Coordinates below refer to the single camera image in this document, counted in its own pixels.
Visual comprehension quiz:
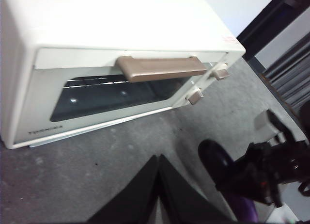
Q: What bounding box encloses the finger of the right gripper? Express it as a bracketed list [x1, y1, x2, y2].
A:
[216, 158, 283, 207]

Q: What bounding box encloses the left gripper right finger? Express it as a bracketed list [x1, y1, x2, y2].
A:
[158, 154, 232, 224]

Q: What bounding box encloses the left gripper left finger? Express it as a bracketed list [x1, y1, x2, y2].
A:
[88, 155, 160, 224]

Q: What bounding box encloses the purple eggplant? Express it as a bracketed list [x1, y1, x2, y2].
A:
[198, 139, 258, 224]

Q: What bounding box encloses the cream toaster oven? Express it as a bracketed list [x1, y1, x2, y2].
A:
[0, 0, 247, 150]

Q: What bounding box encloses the timer knob, tan pointer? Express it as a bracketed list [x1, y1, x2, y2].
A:
[186, 88, 205, 106]

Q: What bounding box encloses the temperature knob, tan pointer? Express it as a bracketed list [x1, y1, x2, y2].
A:
[211, 63, 231, 81]

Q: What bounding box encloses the pale grey camera box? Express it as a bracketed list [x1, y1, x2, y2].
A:
[254, 109, 274, 132]

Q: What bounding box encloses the black metal frame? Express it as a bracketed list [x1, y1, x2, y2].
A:
[236, 0, 310, 64]

